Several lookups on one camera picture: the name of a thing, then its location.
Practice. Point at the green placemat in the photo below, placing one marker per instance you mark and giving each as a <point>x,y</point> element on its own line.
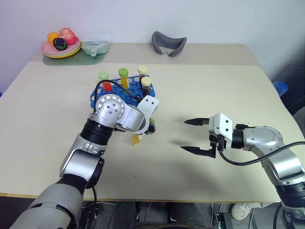
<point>74,61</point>

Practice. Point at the blue bottle cap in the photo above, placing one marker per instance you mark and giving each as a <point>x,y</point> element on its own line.
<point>280,87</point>

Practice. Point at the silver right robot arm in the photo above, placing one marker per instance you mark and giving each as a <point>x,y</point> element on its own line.
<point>274,152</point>

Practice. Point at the white shoe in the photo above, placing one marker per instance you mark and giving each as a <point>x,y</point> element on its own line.
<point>240,211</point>

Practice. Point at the orange liquid test tube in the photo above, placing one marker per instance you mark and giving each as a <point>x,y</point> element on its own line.
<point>135,140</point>

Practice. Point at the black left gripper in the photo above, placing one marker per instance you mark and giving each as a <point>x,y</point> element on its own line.
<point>151,129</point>

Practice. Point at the orange toy fruit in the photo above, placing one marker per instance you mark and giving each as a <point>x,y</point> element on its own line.
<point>53,37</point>

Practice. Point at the light green capped test tube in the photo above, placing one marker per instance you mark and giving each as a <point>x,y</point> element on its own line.
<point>103,75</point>

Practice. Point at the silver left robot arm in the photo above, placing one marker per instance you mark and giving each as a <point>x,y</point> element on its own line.
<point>76,162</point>

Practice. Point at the dark purple toy fruit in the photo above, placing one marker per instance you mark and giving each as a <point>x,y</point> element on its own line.
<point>59,44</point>

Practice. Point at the green capped orange test tube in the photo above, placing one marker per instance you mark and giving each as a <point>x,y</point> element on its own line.
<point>124,77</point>

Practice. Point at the blue test tube rack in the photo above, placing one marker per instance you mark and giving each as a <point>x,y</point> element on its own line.
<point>133,83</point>

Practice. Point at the stack of coloured plates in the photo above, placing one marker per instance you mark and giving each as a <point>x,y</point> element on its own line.
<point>71,53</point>

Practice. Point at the light green plate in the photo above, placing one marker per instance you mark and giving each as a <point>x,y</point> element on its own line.
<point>68,56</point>

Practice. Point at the cream capped dark test tube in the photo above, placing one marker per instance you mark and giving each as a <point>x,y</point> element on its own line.
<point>142,71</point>
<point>146,86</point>

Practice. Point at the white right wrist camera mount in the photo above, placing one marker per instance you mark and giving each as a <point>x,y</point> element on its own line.
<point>220,128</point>

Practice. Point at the pink plate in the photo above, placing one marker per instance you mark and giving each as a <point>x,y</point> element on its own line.
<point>48,46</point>

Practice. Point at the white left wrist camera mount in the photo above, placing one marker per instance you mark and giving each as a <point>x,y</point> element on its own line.
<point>149,105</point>

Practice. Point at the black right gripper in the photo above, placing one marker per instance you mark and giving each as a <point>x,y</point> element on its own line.
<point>218,143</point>

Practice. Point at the grey headset face pad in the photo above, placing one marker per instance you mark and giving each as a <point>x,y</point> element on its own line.
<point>169,46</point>

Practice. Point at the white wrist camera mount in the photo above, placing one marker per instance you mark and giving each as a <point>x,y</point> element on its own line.
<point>220,128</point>
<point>149,105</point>

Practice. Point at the pale green lidded container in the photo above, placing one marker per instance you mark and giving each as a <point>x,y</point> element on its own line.
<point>95,46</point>

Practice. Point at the red test tube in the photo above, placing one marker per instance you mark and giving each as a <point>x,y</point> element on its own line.
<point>107,86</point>

